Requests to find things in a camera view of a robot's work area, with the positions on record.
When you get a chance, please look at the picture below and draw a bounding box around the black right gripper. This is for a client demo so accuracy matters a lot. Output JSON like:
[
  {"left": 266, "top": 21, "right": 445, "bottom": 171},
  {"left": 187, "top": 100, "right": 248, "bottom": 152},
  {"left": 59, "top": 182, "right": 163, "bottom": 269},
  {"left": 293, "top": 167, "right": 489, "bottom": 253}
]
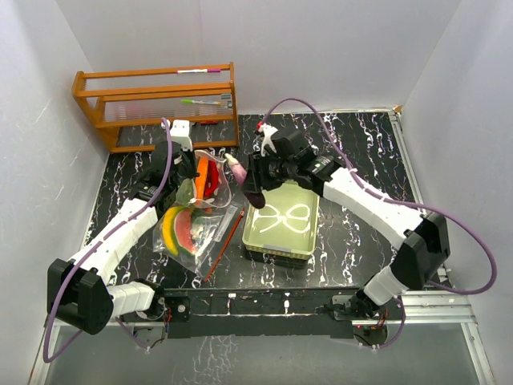
[{"left": 242, "top": 149, "right": 296, "bottom": 194}]

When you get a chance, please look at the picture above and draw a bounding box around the green toy leaf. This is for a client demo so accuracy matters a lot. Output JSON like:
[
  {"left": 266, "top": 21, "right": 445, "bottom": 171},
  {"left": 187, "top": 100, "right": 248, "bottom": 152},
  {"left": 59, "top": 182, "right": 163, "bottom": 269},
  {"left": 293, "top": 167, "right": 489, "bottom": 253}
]
[{"left": 176, "top": 179, "right": 196, "bottom": 205}]

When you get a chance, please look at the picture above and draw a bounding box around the purple toy eggplant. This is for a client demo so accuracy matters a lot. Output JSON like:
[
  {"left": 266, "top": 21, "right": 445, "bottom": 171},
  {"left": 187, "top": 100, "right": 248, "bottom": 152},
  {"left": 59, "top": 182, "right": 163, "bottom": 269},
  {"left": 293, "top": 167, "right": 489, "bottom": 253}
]
[{"left": 224, "top": 153, "right": 265, "bottom": 209}]

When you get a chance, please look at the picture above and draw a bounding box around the clear bag of white discs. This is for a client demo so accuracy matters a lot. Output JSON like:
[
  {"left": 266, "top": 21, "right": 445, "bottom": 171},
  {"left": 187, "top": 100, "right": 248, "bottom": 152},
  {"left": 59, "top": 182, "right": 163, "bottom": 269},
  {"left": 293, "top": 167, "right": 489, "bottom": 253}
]
[{"left": 175, "top": 150, "right": 232, "bottom": 209}]

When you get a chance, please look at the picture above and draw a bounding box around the pale green perforated basket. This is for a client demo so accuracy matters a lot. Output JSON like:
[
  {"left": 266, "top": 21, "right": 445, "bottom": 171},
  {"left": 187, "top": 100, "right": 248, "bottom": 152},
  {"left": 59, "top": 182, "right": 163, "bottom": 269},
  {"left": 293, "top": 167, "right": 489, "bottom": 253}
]
[{"left": 242, "top": 181, "right": 319, "bottom": 261}]

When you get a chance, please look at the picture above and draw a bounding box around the red watermelon slice toy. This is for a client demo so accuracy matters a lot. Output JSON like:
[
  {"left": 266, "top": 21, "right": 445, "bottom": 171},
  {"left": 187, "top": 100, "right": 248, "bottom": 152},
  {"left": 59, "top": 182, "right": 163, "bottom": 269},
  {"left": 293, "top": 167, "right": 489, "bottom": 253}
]
[{"left": 172, "top": 209, "right": 197, "bottom": 256}]

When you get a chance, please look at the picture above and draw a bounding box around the yellow toy banana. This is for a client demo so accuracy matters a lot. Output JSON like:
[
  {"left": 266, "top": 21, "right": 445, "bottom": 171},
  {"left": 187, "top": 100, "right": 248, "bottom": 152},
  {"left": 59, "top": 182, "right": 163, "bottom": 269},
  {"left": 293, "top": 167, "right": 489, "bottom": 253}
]
[{"left": 161, "top": 206, "right": 184, "bottom": 256}]

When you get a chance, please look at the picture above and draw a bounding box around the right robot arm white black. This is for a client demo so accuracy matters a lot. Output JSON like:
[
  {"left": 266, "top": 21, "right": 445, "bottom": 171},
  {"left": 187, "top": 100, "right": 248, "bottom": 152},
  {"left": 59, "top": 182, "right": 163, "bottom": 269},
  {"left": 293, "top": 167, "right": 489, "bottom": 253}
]
[{"left": 241, "top": 124, "right": 450, "bottom": 318}]

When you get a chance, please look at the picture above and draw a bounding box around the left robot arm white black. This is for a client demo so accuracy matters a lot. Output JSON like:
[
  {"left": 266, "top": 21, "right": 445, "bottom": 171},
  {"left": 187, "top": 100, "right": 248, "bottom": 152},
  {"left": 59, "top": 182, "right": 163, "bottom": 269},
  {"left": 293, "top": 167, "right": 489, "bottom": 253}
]
[{"left": 47, "top": 136, "right": 196, "bottom": 335}]

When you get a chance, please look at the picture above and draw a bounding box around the green marker pen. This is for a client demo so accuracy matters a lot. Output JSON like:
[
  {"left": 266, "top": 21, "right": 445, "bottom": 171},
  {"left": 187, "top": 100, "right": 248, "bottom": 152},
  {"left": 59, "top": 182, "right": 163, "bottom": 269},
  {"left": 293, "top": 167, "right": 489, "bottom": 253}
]
[{"left": 180, "top": 99, "right": 222, "bottom": 106}]

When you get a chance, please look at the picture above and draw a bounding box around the wooden shelf rack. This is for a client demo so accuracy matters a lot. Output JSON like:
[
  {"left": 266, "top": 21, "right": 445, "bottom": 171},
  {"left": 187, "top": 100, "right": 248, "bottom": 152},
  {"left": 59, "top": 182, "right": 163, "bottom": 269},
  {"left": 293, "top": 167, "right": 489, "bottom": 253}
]
[{"left": 71, "top": 63, "right": 240, "bottom": 154}]

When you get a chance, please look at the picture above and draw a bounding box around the pink white marker pen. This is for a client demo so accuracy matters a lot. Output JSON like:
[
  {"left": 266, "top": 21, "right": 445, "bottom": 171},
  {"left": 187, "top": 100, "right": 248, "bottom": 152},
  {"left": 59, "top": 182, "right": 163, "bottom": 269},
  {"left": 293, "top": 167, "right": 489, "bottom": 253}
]
[{"left": 176, "top": 68, "right": 222, "bottom": 75}]

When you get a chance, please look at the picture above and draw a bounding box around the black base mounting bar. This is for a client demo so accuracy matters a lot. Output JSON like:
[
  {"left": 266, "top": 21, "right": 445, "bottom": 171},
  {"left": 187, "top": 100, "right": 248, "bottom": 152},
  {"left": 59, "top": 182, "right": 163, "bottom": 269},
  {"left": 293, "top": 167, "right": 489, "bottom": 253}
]
[{"left": 122, "top": 288, "right": 402, "bottom": 339}]

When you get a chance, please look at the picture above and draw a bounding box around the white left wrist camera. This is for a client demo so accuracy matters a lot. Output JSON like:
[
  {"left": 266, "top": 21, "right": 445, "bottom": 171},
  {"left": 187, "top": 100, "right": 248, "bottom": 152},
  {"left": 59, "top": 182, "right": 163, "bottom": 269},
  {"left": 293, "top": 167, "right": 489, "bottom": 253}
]
[{"left": 161, "top": 118, "right": 193, "bottom": 151}]

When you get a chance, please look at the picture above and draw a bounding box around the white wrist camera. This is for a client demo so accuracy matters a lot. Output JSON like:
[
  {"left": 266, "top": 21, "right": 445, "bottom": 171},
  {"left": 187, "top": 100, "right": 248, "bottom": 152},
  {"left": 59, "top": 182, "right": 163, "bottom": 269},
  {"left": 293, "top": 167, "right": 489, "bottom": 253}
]
[
  {"left": 256, "top": 122, "right": 277, "bottom": 156},
  {"left": 161, "top": 118, "right": 193, "bottom": 151}
]

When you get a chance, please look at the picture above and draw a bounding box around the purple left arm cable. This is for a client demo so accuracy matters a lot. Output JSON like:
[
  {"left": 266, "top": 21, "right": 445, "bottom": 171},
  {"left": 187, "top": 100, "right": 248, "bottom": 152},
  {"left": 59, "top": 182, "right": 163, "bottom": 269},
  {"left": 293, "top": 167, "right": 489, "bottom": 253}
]
[{"left": 42, "top": 117, "right": 173, "bottom": 364}]

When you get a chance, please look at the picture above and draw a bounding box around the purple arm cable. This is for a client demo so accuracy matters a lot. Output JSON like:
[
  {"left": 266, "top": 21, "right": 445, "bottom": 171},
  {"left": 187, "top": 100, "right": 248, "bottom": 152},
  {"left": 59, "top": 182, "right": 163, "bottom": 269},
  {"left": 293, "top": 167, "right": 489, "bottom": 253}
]
[
  {"left": 256, "top": 97, "right": 498, "bottom": 350},
  {"left": 42, "top": 117, "right": 173, "bottom": 364}
]

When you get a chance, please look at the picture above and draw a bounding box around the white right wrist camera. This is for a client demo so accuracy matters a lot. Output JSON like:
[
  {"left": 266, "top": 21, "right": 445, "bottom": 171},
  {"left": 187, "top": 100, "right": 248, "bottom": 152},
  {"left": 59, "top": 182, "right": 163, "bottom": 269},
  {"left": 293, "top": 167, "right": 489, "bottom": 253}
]
[{"left": 256, "top": 122, "right": 277, "bottom": 156}]

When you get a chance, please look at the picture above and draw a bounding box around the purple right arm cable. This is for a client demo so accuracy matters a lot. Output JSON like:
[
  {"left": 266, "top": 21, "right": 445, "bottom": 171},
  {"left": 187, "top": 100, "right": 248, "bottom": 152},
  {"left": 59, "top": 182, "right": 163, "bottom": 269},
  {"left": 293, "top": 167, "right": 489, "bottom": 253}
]
[{"left": 256, "top": 97, "right": 498, "bottom": 350}]

